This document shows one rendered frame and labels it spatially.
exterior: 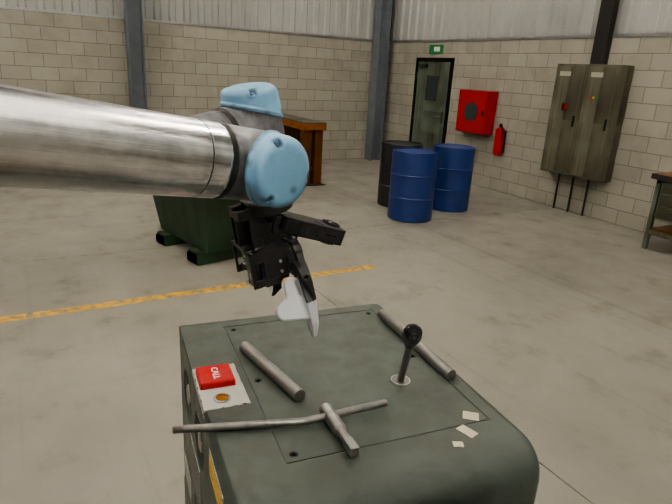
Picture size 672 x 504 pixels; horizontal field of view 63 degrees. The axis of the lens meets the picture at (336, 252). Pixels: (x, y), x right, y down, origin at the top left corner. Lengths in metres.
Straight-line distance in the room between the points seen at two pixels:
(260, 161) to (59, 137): 0.18
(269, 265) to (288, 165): 0.26
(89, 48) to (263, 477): 9.72
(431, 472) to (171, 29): 10.00
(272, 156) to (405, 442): 0.51
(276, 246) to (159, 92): 9.75
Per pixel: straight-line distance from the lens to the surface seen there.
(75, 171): 0.47
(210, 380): 0.99
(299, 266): 0.78
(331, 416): 0.89
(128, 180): 0.49
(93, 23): 10.31
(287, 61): 11.24
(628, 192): 8.32
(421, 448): 0.88
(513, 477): 0.93
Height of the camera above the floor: 1.78
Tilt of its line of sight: 18 degrees down
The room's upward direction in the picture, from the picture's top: 3 degrees clockwise
